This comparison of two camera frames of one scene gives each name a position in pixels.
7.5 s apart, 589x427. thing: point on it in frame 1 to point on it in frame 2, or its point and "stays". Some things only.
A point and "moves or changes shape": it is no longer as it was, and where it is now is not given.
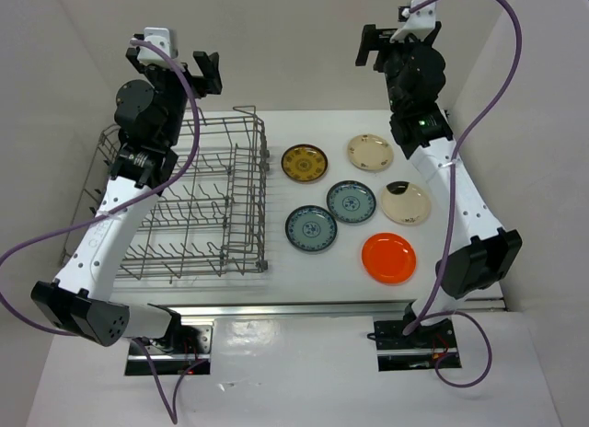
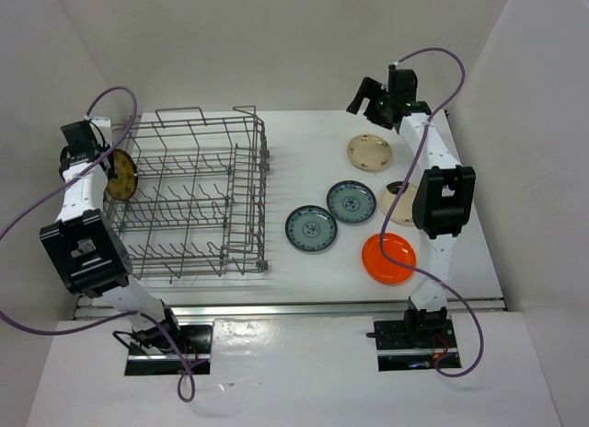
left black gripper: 209,67 to 102,147
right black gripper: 376,39 to 371,89
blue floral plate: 351,201 stays
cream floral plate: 370,152 stays
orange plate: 388,258 stays
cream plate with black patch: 405,201 stays
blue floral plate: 311,228 stays
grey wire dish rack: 211,221 stays
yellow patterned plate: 304,162 moves or changes shape
